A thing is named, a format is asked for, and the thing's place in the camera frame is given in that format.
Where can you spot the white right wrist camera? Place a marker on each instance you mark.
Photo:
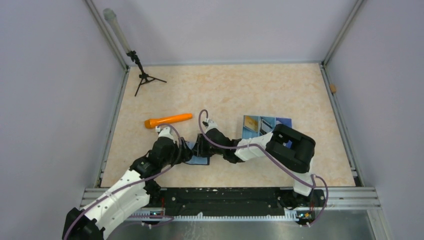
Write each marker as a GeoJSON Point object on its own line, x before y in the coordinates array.
{"type": "Point", "coordinates": [209, 124]}

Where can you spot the dark blue leather card holder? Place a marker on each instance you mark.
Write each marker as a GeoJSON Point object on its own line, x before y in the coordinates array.
{"type": "Point", "coordinates": [196, 160]}

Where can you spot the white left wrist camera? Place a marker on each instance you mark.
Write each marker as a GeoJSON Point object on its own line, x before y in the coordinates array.
{"type": "Point", "coordinates": [166, 132]}

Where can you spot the orange flashlight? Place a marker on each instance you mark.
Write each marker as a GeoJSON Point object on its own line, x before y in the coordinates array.
{"type": "Point", "coordinates": [155, 122]}

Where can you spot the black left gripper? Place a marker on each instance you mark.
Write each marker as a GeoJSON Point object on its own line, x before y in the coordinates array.
{"type": "Point", "coordinates": [186, 153]}

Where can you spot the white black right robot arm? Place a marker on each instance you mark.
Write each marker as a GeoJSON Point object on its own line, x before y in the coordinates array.
{"type": "Point", "coordinates": [288, 147]}

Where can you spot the black mini tripod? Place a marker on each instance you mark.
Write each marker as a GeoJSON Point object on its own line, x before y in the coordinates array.
{"type": "Point", "coordinates": [144, 77]}

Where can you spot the grey tube on tripod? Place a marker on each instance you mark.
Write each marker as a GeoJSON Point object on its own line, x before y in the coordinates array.
{"type": "Point", "coordinates": [111, 18]}

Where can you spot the light blue drawer organizer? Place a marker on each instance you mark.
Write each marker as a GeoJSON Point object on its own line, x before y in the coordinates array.
{"type": "Point", "coordinates": [246, 133]}

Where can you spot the small tan block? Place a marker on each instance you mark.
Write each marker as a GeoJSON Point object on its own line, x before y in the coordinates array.
{"type": "Point", "coordinates": [332, 88]}

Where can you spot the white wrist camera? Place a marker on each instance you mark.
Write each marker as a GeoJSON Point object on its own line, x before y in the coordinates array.
{"type": "Point", "coordinates": [209, 124]}
{"type": "Point", "coordinates": [166, 132]}

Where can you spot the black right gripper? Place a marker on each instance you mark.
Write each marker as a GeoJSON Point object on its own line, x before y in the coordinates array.
{"type": "Point", "coordinates": [198, 149]}

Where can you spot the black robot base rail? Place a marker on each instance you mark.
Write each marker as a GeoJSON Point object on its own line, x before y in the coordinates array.
{"type": "Point", "coordinates": [234, 201]}

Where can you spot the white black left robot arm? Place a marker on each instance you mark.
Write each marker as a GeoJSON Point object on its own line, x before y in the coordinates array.
{"type": "Point", "coordinates": [98, 219]}

